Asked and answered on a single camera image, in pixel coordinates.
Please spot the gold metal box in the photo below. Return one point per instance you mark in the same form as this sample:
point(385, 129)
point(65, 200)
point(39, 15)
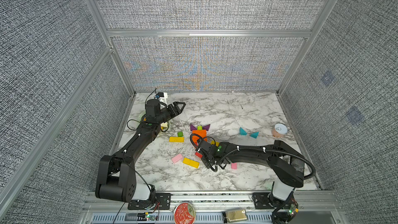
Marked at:
point(236, 215)

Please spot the pink block left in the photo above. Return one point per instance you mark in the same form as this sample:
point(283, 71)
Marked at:
point(177, 158)

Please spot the pink block right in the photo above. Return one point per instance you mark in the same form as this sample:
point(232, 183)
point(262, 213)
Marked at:
point(233, 165)

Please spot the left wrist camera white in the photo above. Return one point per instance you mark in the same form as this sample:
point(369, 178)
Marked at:
point(162, 97)

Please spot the teal triangle block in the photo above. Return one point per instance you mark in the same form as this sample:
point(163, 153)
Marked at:
point(242, 132)
point(254, 135)

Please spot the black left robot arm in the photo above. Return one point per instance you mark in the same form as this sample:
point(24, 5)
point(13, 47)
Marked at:
point(116, 178)

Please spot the pink block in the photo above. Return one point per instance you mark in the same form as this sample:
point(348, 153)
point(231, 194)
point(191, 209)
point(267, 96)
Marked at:
point(177, 158)
point(233, 165)

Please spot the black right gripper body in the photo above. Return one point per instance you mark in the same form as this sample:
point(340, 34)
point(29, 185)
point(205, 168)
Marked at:
point(208, 162)

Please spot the green wavy plate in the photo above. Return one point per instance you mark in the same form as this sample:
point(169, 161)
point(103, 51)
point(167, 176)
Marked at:
point(164, 126)

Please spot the yellow block left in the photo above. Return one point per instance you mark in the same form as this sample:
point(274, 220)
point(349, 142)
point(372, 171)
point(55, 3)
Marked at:
point(176, 139)

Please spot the yellow block near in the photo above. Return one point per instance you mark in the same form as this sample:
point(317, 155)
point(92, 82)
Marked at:
point(191, 163)

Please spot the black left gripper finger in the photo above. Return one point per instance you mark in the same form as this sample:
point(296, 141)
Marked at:
point(178, 104)
point(179, 110)

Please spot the red round tin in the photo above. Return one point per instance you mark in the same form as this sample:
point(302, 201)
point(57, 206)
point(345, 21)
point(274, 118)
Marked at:
point(184, 213)

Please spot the white lidded cup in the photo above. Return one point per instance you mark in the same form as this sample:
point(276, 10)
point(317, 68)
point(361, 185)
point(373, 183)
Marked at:
point(279, 130)

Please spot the purple triangle block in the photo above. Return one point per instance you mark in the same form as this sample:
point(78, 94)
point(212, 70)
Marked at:
point(192, 127)
point(206, 127)

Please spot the orange block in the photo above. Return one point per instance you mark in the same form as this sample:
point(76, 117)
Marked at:
point(200, 132)
point(196, 140)
point(198, 136)

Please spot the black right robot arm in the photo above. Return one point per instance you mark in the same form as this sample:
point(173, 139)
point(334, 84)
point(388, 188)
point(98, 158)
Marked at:
point(290, 166)

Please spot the red block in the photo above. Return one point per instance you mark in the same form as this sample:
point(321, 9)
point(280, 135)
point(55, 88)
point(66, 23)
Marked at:
point(198, 155)

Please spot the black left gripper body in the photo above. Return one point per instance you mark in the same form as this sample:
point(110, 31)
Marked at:
point(166, 114)

